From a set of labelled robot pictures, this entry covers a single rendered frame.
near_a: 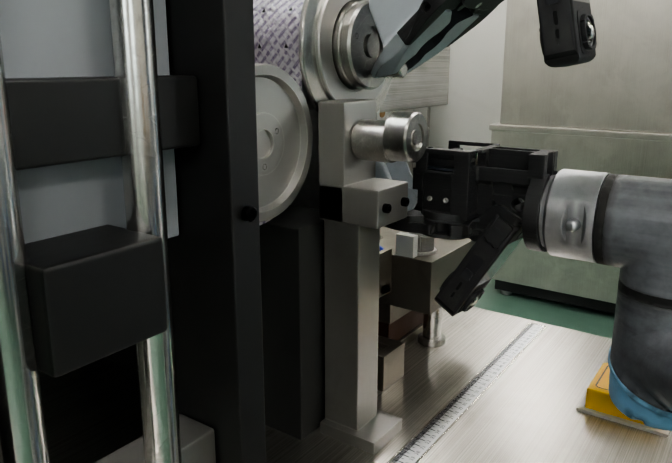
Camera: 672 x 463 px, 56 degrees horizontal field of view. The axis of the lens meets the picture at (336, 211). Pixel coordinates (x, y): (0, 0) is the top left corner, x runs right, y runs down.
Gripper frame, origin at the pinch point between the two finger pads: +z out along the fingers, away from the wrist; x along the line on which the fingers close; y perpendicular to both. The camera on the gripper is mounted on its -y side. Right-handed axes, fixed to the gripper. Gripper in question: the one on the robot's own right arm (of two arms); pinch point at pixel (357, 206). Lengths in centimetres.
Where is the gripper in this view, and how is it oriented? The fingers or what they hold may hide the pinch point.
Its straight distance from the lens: 66.2
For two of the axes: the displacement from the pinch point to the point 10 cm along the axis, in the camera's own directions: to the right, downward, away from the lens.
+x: -5.8, 1.9, -7.9
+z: -8.2, -1.3, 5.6
